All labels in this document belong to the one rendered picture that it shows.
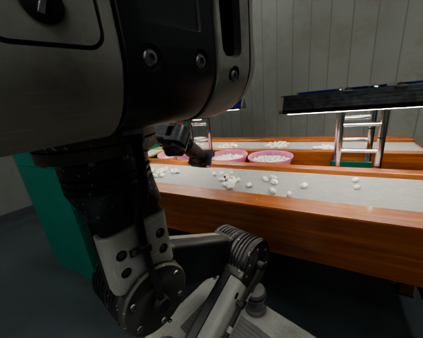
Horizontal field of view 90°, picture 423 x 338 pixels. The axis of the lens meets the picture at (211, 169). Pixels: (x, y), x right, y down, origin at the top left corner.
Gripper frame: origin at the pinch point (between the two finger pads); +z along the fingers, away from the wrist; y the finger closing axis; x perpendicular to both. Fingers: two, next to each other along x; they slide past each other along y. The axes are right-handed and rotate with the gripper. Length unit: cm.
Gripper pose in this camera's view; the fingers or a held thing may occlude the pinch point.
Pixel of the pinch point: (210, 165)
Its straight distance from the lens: 91.3
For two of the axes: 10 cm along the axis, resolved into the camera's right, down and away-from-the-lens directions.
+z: 4.3, 3.6, 8.3
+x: -2.2, 9.3, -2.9
